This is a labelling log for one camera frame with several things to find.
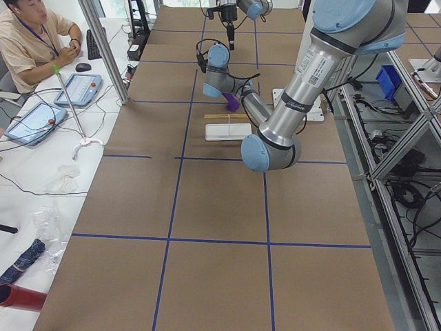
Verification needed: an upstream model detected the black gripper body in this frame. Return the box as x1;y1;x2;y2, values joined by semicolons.
207;0;238;23

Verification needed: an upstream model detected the purple towel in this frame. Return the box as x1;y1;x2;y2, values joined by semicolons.
222;93;240;112

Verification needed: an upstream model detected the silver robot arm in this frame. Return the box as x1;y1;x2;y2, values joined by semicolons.
202;0;273;50
203;1;408;172

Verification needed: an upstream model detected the wooden bar towel rack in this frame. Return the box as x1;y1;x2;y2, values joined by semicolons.
204;114;252;141

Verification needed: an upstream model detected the black box with label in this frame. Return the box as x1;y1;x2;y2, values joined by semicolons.
127;44;141;61

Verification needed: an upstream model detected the black keyboard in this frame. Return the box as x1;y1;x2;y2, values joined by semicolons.
86;29;101;60

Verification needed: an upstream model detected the black computer mouse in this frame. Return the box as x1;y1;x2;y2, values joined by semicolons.
75;63;92;72

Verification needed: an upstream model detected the far blue teach pendant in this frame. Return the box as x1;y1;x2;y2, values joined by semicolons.
64;72;103;108

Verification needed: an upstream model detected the blue teach pendant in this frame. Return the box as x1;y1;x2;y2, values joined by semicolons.
64;72;103;108
5;101;67;146

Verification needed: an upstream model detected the blue storage bin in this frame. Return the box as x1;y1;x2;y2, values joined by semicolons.
376;65;402;101

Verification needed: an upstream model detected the reacher grabber stick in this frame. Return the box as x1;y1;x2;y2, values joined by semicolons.
52;65;105;161

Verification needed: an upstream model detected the seated man beige shirt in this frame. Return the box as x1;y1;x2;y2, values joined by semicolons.
1;1;82;94

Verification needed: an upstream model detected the near blue teach pendant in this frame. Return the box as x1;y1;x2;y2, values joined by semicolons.
5;101;67;146

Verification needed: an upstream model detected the white crumpled cloth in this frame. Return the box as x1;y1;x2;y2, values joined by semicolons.
44;163;81;194

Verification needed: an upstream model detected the clear plastic bag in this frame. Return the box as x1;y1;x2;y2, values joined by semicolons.
32;206;70;275

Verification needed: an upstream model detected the dark blue folded umbrella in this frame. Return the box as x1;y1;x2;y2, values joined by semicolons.
1;239;45;285

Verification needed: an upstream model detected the red cylinder tube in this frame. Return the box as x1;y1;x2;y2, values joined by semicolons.
1;284;47;312

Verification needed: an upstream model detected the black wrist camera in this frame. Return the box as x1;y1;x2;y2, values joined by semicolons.
195;38;218;73

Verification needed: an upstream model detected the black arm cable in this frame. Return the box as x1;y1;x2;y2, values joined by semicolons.
230;71;263;97

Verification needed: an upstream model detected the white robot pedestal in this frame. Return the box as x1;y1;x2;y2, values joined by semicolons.
272;88;325;121

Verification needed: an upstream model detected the aluminium frame post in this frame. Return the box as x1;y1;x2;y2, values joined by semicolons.
78;0;129;105

